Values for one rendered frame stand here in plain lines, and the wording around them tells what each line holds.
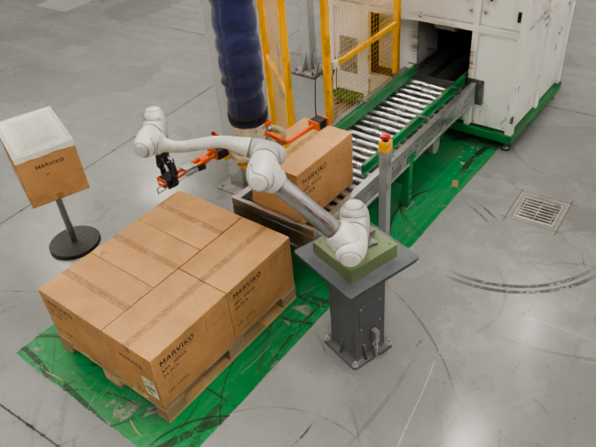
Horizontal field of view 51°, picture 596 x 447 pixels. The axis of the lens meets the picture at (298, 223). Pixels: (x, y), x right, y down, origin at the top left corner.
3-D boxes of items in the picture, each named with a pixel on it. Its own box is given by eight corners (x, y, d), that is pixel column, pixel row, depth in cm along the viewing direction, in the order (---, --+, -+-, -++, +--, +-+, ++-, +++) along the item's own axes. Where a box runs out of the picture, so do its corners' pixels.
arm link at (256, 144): (254, 130, 311) (249, 145, 301) (290, 139, 312) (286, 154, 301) (250, 152, 320) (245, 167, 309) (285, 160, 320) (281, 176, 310)
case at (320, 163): (307, 165, 461) (303, 117, 436) (353, 182, 441) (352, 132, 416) (254, 207, 426) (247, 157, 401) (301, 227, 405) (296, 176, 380)
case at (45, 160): (13, 170, 473) (-7, 123, 448) (66, 152, 488) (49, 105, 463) (33, 208, 431) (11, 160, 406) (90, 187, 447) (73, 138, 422)
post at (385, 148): (381, 254, 461) (383, 137, 399) (390, 258, 457) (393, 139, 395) (377, 260, 457) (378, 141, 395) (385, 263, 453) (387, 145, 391)
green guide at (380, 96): (406, 71, 568) (407, 61, 563) (417, 73, 563) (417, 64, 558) (300, 153, 473) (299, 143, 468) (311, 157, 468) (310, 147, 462)
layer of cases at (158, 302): (189, 232, 475) (179, 189, 450) (294, 282, 424) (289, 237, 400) (58, 333, 404) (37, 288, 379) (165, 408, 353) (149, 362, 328)
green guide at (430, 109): (461, 83, 541) (462, 74, 536) (473, 86, 536) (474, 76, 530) (360, 174, 446) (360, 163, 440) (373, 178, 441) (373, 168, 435)
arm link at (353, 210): (371, 224, 347) (369, 192, 334) (369, 247, 334) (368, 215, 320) (341, 224, 350) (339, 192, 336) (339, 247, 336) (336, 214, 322)
